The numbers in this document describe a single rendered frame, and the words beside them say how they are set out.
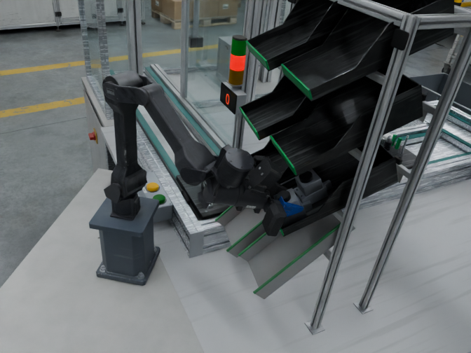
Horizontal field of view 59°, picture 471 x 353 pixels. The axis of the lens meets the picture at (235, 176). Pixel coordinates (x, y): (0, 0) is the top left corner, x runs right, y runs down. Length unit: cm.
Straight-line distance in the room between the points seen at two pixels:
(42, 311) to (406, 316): 99
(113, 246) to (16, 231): 172
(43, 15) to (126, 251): 560
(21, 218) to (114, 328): 187
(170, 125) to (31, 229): 207
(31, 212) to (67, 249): 161
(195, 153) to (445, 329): 86
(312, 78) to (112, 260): 74
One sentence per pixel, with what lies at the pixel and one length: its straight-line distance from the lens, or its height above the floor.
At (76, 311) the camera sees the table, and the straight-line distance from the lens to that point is 121.
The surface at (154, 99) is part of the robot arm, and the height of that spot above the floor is 144.
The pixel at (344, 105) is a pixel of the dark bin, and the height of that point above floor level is 143.
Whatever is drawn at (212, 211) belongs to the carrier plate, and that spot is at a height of 97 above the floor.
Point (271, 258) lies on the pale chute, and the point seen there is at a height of 104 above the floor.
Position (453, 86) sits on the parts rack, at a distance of 92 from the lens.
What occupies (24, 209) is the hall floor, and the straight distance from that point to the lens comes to 301.
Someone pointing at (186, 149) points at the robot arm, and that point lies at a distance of 85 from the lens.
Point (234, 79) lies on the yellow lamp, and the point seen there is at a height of 128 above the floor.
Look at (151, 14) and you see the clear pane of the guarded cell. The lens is 251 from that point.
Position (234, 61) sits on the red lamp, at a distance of 142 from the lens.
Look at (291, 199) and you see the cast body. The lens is 90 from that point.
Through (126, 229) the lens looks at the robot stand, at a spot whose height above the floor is 106.
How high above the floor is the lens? 179
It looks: 34 degrees down
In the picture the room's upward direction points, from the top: 6 degrees clockwise
